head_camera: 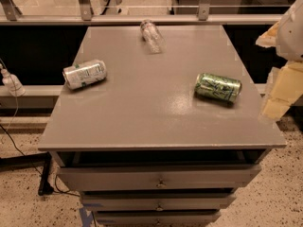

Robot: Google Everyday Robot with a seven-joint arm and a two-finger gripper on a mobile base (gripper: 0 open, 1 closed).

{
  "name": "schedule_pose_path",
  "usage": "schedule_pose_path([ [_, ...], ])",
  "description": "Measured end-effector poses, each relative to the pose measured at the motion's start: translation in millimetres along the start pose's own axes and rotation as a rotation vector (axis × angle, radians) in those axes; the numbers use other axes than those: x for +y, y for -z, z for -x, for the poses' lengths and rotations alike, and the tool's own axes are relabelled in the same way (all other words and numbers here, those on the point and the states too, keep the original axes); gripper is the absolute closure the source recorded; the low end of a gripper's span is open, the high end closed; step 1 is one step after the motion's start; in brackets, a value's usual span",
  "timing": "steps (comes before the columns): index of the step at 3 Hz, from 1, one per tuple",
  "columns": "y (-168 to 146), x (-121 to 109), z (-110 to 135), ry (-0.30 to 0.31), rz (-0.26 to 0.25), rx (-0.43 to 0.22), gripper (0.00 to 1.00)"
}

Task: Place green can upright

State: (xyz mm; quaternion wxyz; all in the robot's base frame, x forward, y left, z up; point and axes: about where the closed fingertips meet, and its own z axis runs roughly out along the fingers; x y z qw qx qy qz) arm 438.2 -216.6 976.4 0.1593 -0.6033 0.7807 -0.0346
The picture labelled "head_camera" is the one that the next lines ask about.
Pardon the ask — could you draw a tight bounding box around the black metal floor stand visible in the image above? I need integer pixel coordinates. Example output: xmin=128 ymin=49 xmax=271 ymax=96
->
xmin=0 ymin=152 xmax=54 ymax=196

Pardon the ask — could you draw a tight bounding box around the grey metal railing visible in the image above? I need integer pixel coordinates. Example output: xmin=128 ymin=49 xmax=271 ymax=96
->
xmin=0 ymin=0 xmax=283 ymax=26

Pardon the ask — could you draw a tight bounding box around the bottom grey drawer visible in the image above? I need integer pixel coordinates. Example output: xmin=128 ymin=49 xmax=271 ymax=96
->
xmin=95 ymin=210 xmax=221 ymax=226

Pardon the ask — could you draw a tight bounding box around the clear plastic bottle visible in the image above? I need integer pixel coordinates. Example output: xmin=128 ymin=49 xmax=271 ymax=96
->
xmin=140 ymin=20 xmax=165 ymax=54

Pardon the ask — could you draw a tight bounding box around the middle grey drawer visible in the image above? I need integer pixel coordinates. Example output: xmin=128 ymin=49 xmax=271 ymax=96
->
xmin=81 ymin=193 xmax=236 ymax=211

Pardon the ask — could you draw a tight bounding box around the grey drawer cabinet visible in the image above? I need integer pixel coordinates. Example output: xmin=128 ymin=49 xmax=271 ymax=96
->
xmin=37 ymin=25 xmax=288 ymax=227

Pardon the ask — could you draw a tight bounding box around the white and green soda can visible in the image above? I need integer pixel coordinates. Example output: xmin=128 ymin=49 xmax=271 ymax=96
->
xmin=62 ymin=60 xmax=107 ymax=90

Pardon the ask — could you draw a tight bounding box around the black floor cable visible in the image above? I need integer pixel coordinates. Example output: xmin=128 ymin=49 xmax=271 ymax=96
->
xmin=0 ymin=59 xmax=80 ymax=197

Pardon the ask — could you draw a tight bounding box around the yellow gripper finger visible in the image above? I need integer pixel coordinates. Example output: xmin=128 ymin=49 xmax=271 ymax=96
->
xmin=256 ymin=22 xmax=279 ymax=48
xmin=260 ymin=61 xmax=303 ymax=121

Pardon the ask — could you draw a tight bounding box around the grey drawer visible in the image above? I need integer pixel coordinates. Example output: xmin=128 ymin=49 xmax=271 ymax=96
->
xmin=95 ymin=210 xmax=221 ymax=226
xmin=58 ymin=165 xmax=261 ymax=191
xmin=81 ymin=193 xmax=236 ymax=211

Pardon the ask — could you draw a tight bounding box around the top grey drawer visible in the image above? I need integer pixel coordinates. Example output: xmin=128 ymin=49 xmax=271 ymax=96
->
xmin=58 ymin=165 xmax=261 ymax=191

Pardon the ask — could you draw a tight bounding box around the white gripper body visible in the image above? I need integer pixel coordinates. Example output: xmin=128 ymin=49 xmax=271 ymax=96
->
xmin=276 ymin=0 xmax=303 ymax=61

